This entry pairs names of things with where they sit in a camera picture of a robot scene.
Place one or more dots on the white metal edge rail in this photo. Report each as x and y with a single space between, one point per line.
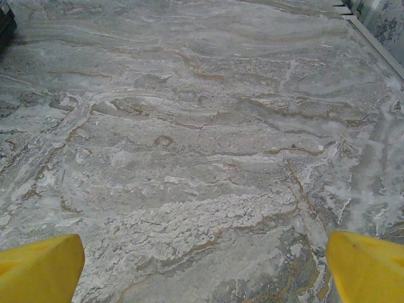
375 41

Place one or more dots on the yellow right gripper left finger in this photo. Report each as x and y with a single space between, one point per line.
38 268

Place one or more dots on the black equipment block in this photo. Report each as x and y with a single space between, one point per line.
6 22

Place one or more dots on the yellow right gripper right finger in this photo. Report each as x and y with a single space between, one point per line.
369 268

